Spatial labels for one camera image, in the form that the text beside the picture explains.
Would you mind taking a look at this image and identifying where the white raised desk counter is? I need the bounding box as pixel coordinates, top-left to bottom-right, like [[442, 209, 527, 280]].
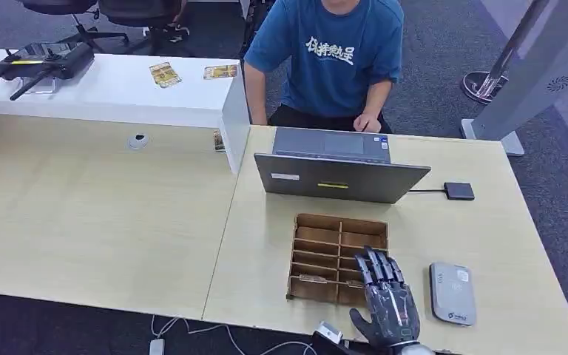
[[0, 47, 251, 175]]

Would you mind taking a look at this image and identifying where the small black usb hub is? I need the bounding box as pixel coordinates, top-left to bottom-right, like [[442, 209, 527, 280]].
[[443, 182, 476, 202]]

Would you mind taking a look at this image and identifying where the black remote controller with antennas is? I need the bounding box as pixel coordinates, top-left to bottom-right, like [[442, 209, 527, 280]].
[[0, 41, 95, 102]]

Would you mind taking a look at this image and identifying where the person's left hand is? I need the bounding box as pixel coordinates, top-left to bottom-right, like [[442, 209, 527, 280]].
[[352, 113, 383, 134]]

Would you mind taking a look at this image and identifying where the round white cable grommet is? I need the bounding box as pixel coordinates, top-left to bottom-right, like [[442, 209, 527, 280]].
[[126, 133, 150, 150]]

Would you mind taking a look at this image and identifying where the grey open laptop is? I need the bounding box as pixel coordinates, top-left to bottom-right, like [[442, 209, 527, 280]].
[[253, 126, 433, 205]]

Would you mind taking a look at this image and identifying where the person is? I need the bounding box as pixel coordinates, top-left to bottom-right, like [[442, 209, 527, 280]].
[[243, 0, 405, 135]]

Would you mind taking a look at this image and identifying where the black office chair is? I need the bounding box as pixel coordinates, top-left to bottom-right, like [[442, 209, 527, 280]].
[[16, 0, 131, 54], [98, 0, 190, 50]]

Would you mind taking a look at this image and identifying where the wooden card sorting box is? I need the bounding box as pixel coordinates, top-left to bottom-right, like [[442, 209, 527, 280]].
[[286, 213, 391, 308]]

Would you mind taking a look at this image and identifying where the grey card reader device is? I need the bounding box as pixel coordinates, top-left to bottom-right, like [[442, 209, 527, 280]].
[[428, 261, 478, 328]]

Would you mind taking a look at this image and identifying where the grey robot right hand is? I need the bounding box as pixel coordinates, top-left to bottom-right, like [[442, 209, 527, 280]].
[[348, 246, 421, 350]]

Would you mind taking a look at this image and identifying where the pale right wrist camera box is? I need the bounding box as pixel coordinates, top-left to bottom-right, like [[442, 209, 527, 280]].
[[314, 320, 345, 345]]

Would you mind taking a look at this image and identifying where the silver pole with round base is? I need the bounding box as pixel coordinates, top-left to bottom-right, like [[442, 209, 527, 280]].
[[461, 0, 552, 105]]

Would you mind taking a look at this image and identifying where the white floor cable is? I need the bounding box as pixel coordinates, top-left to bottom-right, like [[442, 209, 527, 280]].
[[149, 314, 317, 355]]

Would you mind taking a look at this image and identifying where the white kiosk stand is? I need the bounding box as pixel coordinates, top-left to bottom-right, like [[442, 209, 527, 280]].
[[460, 0, 568, 158]]

